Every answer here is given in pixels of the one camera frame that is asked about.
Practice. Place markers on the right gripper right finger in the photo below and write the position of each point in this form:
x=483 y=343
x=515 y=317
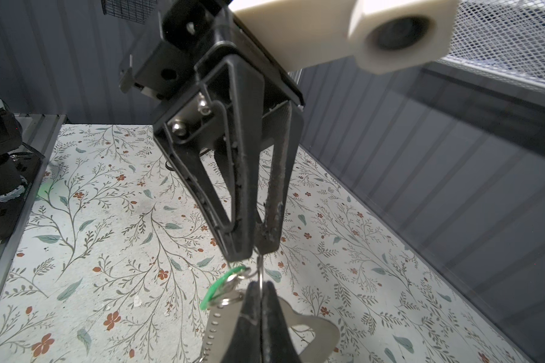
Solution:
x=276 y=344

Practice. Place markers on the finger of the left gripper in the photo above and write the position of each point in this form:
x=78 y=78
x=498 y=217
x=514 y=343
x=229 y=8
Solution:
x=282 y=128

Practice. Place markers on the green tag key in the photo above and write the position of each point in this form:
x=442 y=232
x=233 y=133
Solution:
x=218 y=286

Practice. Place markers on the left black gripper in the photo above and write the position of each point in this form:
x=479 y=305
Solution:
x=200 y=47

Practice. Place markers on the white mesh wall basket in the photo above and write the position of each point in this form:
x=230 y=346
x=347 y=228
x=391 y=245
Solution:
x=503 y=40

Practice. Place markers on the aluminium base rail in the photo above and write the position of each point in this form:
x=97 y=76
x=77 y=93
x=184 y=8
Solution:
x=39 y=134

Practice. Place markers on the black wire wall basket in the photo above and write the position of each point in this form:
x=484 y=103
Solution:
x=136 y=11

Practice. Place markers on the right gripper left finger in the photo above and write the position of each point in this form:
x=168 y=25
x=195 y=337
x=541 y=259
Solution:
x=245 y=344

